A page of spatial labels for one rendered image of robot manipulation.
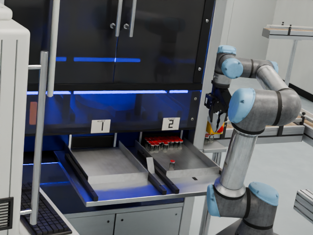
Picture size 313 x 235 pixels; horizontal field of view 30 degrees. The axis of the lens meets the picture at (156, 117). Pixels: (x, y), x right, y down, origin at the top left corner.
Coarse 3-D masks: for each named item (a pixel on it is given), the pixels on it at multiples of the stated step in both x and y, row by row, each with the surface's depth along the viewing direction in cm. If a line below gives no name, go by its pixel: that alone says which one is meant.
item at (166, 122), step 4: (164, 120) 265; (168, 120) 266; (176, 120) 268; (164, 124) 266; (168, 124) 267; (172, 124) 268; (176, 124) 269; (164, 128) 267; (168, 128) 268; (172, 128) 269; (176, 128) 270
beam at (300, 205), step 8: (304, 192) 329; (312, 192) 330; (296, 200) 332; (304, 200) 325; (312, 200) 320; (296, 208) 331; (304, 208) 325; (312, 208) 319; (304, 216) 325; (312, 216) 319
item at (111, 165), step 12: (120, 144) 267; (72, 156) 248; (84, 156) 255; (96, 156) 257; (108, 156) 258; (120, 156) 260; (132, 156) 254; (84, 168) 243; (96, 168) 245; (108, 168) 246; (120, 168) 248; (132, 168) 249; (144, 168) 243; (96, 180) 232; (108, 180) 234; (120, 180) 236; (132, 180) 239
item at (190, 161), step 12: (192, 144) 276; (156, 156) 265; (168, 156) 267; (180, 156) 269; (192, 156) 270; (204, 156) 265; (168, 168) 254; (180, 168) 256; (192, 168) 257; (204, 168) 251; (216, 168) 254
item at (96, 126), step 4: (92, 120) 251; (96, 120) 251; (100, 120) 252; (104, 120) 253; (108, 120) 254; (92, 124) 251; (96, 124) 252; (100, 124) 253; (104, 124) 254; (108, 124) 254; (92, 128) 252; (96, 128) 253; (100, 128) 253; (104, 128) 254; (108, 128) 255; (92, 132) 253; (96, 132) 253; (100, 132) 254
